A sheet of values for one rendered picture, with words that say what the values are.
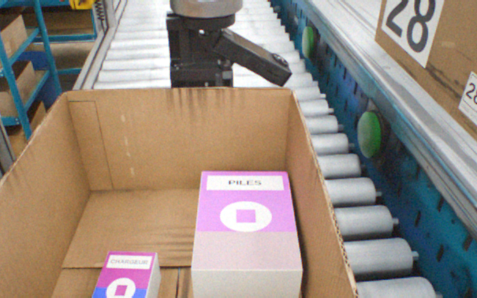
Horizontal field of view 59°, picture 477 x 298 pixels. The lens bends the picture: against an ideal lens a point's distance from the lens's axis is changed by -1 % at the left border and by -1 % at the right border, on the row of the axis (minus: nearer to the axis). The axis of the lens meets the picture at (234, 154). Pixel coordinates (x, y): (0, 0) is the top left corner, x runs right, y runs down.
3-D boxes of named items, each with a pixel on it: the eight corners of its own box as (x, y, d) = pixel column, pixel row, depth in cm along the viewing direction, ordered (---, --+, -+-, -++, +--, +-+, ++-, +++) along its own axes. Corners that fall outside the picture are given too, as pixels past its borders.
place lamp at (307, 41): (299, 51, 101) (301, 22, 97) (304, 50, 101) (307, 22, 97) (306, 63, 96) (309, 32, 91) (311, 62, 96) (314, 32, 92)
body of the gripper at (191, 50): (173, 87, 62) (166, 3, 55) (232, 84, 63) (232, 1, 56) (173, 113, 56) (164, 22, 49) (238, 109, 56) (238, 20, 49)
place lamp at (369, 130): (352, 141, 69) (359, 104, 65) (359, 141, 69) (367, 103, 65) (367, 167, 64) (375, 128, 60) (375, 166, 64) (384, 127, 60)
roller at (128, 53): (98, 50, 107) (102, 70, 109) (301, 43, 111) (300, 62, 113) (102, 48, 111) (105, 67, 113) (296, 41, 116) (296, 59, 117)
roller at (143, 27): (115, 39, 129) (112, 23, 126) (282, 32, 133) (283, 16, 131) (113, 45, 125) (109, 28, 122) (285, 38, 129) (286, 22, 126)
